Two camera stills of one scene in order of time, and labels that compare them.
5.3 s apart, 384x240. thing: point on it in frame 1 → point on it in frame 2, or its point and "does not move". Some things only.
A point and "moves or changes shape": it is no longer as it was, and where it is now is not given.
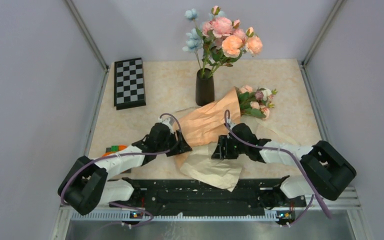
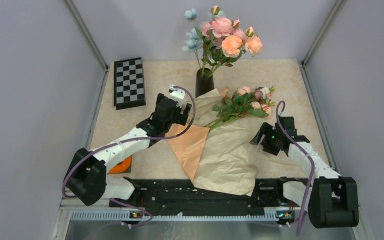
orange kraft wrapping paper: x=198 y=122 moves or changes shape
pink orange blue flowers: x=218 y=41 does not move
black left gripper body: x=169 y=141 → x=178 y=118
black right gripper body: x=232 y=147 → x=270 y=142
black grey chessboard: x=129 y=84 does not move
